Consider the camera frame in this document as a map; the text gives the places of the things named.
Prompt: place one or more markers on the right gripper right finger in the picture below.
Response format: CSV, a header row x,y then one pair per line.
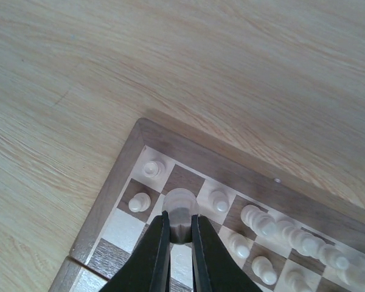
x,y
213,267

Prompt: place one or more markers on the white rook board corner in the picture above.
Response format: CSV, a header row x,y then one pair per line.
x,y
153,169

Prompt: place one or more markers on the white pawn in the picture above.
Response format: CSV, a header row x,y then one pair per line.
x,y
139,203
296,282
263,268
239,246

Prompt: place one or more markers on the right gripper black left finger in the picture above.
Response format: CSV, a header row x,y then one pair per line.
x,y
148,268

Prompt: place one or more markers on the white chess piece pair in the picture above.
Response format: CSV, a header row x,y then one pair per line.
x,y
302,241

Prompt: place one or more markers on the wooden chess board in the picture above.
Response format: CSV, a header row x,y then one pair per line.
x,y
111,231

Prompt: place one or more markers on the white bishop king side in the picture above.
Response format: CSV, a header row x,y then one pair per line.
x,y
330,256

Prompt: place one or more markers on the white chess piece tall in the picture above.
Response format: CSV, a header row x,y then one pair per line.
x,y
262,223

